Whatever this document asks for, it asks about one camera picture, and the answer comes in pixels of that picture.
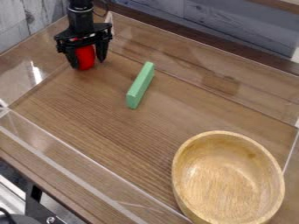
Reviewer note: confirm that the green rectangular block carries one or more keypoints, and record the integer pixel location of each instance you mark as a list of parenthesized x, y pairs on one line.
[(138, 86)]

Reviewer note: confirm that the black table leg bracket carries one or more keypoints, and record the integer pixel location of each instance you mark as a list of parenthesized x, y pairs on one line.
[(34, 209)]

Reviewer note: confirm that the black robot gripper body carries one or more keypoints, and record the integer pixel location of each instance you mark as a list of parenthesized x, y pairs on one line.
[(82, 31)]

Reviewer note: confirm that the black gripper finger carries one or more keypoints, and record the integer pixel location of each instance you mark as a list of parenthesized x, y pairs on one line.
[(101, 49), (72, 58)]

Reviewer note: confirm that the clear acrylic enclosure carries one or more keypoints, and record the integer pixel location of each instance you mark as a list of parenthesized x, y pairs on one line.
[(98, 156)]

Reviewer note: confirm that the wooden bowl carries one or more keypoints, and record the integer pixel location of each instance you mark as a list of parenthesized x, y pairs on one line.
[(227, 180)]

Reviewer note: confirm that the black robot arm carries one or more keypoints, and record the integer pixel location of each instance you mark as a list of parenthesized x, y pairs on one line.
[(82, 5)]

